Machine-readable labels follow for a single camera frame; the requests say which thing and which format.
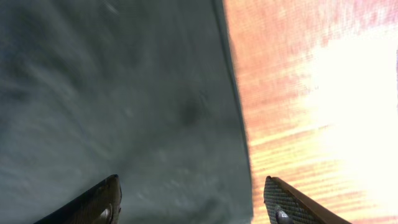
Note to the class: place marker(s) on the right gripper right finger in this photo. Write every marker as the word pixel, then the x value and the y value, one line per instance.
pixel 286 204

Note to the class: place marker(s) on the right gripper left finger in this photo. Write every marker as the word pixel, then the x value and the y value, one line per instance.
pixel 99 204

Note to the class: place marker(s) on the black polo shirt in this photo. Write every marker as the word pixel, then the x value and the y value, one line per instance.
pixel 141 89

